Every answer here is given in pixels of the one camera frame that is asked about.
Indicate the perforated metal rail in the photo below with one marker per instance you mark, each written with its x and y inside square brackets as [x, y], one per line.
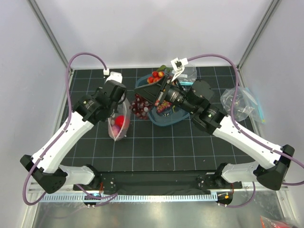
[81, 197]

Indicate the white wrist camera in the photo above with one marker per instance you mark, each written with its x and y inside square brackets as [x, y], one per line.
[111, 75]
[178, 66]

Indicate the blue plastic basket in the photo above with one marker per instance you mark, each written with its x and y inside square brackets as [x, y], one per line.
[167, 116]

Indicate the flat zip bag blue zipper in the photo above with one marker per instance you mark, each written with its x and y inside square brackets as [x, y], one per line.
[188, 76]

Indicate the clear dotted zip bag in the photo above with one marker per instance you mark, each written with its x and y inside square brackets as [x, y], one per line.
[122, 109]

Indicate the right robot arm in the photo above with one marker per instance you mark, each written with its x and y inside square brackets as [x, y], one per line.
[271, 162]

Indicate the dark red grape bunch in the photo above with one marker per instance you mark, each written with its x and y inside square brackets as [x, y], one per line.
[140, 107]

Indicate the red cherry bunch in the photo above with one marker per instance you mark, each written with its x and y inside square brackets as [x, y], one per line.
[156, 76]

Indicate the crumpled clear zip bag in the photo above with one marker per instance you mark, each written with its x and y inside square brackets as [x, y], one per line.
[245, 105]

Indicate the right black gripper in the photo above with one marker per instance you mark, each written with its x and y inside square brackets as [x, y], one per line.
[154, 92]

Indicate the red packaged item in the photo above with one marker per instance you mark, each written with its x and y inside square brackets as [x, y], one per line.
[273, 223]

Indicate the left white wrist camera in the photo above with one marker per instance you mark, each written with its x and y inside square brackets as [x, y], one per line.
[111, 75]

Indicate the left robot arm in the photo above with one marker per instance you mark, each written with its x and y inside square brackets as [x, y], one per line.
[45, 165]

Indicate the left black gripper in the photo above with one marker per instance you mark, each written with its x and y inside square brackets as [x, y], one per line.
[116, 108]

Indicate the red apple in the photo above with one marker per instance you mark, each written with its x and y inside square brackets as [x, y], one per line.
[122, 121]

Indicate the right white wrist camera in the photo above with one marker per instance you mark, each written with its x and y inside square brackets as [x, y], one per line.
[178, 66]

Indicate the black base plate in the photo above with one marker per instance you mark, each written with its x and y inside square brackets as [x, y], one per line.
[160, 183]

